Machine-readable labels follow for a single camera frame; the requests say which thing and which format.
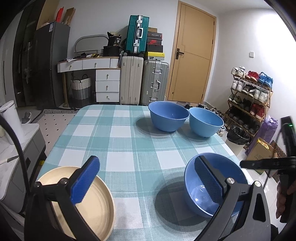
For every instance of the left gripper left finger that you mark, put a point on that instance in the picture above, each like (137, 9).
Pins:
(51, 211)

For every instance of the wooden shoe rack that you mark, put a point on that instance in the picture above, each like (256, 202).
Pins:
(249, 100)

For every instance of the silver aluminium suitcase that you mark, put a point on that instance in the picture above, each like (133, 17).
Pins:
(154, 81)

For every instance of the purple shopping bag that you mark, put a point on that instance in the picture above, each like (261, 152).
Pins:
(265, 132)

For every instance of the woven laundry basket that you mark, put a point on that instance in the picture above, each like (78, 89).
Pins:
(81, 91)

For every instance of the light blue bowl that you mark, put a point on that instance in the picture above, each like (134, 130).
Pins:
(203, 122)

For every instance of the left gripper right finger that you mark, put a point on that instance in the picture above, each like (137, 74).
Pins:
(252, 223)

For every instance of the oval desk mirror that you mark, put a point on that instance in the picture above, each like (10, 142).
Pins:
(90, 44)

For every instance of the dark blue bowl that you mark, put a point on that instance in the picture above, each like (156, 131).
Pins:
(167, 116)

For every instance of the person's right hand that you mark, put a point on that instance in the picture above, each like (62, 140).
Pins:
(281, 199)

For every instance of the stack of shoe boxes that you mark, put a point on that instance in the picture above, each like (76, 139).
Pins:
(154, 48)

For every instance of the small kitchen knife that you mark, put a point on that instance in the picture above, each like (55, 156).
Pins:
(7, 160)

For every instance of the white drawer desk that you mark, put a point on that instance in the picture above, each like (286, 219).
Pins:
(104, 73)

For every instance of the teal suitcase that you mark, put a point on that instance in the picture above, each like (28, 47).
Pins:
(136, 38)

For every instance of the beige suitcase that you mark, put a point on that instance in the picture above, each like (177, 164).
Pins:
(130, 80)

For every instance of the white electric kettle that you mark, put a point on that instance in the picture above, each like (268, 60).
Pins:
(9, 113)

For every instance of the wooden door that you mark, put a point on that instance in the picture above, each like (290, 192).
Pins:
(192, 54)

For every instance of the black gift bag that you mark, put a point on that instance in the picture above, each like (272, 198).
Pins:
(113, 48)

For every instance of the black trash bag bin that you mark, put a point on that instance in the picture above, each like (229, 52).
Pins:
(238, 136)

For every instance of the cardboard box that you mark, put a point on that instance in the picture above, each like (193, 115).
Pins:
(264, 150)

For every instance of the grey side cabinet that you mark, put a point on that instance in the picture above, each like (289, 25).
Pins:
(13, 189)

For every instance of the cream plate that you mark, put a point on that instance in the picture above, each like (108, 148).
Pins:
(97, 208)

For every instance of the black refrigerator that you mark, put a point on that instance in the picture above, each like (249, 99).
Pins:
(50, 47)

